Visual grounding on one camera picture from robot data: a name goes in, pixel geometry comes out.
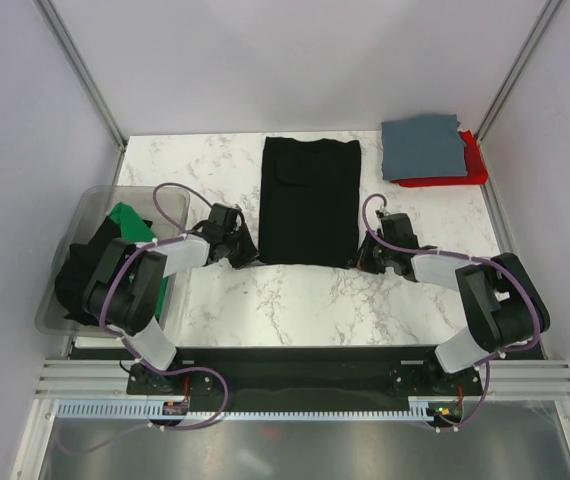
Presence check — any folded red t shirt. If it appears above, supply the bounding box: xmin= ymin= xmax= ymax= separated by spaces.
xmin=392 ymin=130 xmax=489 ymax=188

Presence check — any black t shirt in bin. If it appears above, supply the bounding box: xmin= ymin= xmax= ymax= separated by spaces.
xmin=54 ymin=217 xmax=120 ymax=326

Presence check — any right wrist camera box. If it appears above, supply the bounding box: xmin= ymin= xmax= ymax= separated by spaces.
xmin=376 ymin=211 xmax=419 ymax=250

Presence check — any clear plastic bin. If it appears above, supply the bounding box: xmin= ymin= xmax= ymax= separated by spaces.
xmin=35 ymin=186 xmax=179 ymax=338

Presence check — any aluminium extrusion rail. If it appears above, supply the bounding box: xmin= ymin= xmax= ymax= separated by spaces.
xmin=35 ymin=360 xmax=570 ymax=401

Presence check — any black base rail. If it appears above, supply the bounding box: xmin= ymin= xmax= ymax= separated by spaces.
xmin=125 ymin=345 xmax=484 ymax=414

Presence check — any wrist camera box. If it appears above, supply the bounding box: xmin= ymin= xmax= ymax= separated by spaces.
xmin=376 ymin=211 xmax=419 ymax=250
xmin=203 ymin=203 xmax=243 ymax=236

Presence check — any aluminium frame post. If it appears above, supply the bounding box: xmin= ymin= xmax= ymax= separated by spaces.
xmin=475 ymin=0 xmax=566 ymax=143
xmin=34 ymin=0 xmax=128 ymax=150

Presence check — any left aluminium frame post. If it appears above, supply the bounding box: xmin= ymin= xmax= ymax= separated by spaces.
xmin=34 ymin=0 xmax=128 ymax=150

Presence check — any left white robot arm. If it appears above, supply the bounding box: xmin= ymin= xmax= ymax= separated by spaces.
xmin=83 ymin=221 xmax=258 ymax=393

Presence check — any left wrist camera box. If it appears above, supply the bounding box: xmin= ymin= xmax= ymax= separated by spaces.
xmin=203 ymin=203 xmax=243 ymax=236

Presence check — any right aluminium frame post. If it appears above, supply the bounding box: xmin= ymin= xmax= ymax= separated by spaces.
xmin=475 ymin=0 xmax=566 ymax=143

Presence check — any folded grey-blue t shirt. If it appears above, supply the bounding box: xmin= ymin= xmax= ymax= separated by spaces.
xmin=381 ymin=114 xmax=467 ymax=181

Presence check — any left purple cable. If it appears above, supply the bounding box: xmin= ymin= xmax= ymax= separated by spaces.
xmin=98 ymin=183 xmax=231 ymax=431

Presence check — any green t shirt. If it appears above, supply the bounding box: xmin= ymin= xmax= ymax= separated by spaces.
xmin=107 ymin=202 xmax=169 ymax=320

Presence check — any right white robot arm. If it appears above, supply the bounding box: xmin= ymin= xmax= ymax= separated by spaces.
xmin=351 ymin=231 xmax=550 ymax=394

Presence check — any black t shirt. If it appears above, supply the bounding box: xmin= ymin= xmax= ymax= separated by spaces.
xmin=54 ymin=217 xmax=120 ymax=326
xmin=258 ymin=137 xmax=361 ymax=268

